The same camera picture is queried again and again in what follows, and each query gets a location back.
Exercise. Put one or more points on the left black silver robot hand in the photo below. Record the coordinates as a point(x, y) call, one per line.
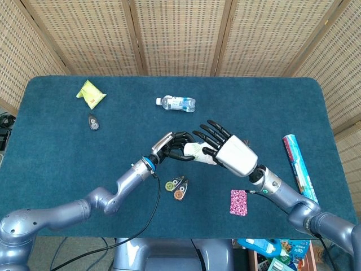
point(165, 144)

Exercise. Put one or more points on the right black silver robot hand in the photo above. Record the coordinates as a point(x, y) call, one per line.
point(237, 155)

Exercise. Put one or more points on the white paper cup green print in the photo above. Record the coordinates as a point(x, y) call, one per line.
point(193, 149)

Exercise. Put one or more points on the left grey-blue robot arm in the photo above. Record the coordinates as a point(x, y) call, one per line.
point(56, 214)

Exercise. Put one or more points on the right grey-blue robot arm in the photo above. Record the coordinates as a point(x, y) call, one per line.
point(282, 194)

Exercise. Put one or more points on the green wheel correction tape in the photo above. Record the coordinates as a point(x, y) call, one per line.
point(172, 185)

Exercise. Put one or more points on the clear plastic water bottle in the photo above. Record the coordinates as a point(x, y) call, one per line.
point(177, 103)

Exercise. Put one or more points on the pink patterned card box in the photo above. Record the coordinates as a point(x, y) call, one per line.
point(239, 201)

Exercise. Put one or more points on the orange wheel correction tape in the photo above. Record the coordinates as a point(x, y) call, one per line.
point(180, 192)

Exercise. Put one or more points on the long blue white box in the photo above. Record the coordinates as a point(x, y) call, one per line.
point(299, 169)

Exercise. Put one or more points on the dark grey correction tape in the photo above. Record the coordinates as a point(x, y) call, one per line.
point(93, 122)

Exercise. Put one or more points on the blue table mat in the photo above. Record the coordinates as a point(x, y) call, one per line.
point(84, 158)

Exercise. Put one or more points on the yellow-green snack packet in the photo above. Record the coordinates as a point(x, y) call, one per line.
point(90, 94)

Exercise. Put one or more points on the blue plastic bottle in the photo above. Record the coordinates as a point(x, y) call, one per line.
point(256, 245)

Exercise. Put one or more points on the brown wooden crate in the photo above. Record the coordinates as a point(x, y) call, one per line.
point(253, 259)

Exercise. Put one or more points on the woven bamboo folding screen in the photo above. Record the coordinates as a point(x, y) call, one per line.
point(180, 36)

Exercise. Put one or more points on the grey-blue robot torso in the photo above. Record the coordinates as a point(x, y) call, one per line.
point(169, 254)

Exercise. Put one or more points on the colourful printed carton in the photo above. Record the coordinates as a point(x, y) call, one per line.
point(296, 248)

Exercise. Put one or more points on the green white package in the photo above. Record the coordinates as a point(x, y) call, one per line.
point(279, 265)

